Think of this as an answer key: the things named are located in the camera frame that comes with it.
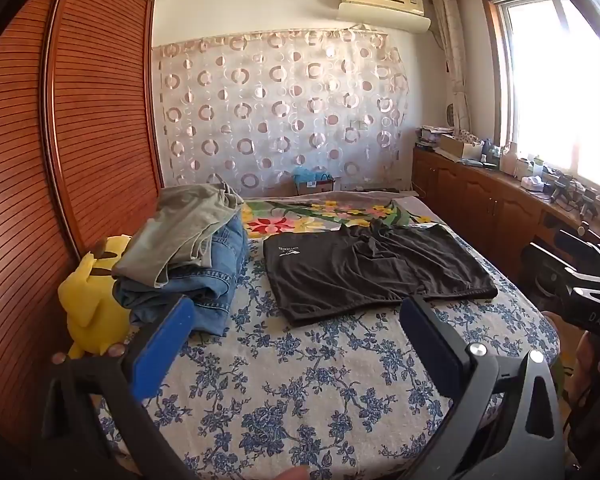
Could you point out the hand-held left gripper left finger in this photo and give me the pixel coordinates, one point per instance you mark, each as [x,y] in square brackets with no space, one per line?
[162,347]

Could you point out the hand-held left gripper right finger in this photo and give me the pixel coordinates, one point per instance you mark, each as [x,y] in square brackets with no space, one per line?
[422,340]

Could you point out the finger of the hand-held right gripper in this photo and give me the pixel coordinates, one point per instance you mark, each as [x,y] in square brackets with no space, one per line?
[555,265]
[590,252]

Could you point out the dark brown pants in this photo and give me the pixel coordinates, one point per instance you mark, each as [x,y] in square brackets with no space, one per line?
[370,270]

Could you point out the grey-green pants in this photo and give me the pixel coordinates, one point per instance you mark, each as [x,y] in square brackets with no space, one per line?
[180,230]

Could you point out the person's right hand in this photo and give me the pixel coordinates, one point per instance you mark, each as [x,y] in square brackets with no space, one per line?
[587,355]

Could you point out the black device stand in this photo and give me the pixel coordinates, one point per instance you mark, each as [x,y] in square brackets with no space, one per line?
[587,202]
[562,190]

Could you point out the yellow plush toy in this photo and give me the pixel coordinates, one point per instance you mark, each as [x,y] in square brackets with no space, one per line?
[90,305]

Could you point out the white tissue box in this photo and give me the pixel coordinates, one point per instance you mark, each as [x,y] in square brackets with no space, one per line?
[532,183]

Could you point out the blue jeans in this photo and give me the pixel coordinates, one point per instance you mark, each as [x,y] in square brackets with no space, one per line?
[215,280]

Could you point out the wooden cabinet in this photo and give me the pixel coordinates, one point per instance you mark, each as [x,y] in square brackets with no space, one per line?
[480,200]

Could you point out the blue floral bedsheet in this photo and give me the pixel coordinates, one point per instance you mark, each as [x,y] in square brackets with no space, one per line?
[330,385]

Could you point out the open cardboard box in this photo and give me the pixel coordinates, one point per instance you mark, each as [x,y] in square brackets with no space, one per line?
[457,147]

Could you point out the wooden-framed window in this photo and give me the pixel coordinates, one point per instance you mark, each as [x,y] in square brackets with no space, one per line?
[555,85]

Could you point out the colourful flower blanket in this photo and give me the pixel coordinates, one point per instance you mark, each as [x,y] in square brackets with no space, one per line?
[290,222]

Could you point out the stack of papers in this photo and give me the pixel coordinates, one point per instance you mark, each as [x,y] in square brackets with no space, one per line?
[430,137]

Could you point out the round woven fan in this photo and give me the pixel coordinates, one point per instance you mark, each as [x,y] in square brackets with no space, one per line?
[451,114]

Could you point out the small cardboard box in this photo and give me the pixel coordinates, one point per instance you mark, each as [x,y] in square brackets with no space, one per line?
[320,187]

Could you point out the blue plastic bag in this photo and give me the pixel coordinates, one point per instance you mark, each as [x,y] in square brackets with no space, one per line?
[307,175]

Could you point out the beige window curtain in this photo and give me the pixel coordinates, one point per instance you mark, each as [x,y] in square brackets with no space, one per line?
[455,50]

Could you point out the wooden slatted wardrobe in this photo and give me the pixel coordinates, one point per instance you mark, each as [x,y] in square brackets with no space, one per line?
[95,110]

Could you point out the circle-patterned sheer curtain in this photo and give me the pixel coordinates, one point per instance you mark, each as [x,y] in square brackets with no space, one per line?
[280,110]

